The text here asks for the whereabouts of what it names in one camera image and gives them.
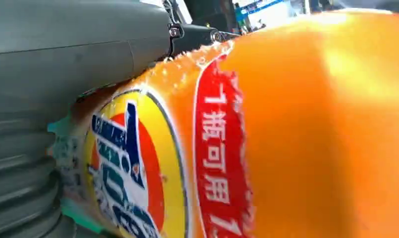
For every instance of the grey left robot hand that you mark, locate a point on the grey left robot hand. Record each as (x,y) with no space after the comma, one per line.
(71,52)

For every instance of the orange drink bottle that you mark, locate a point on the orange drink bottle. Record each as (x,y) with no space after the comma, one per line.
(268,138)

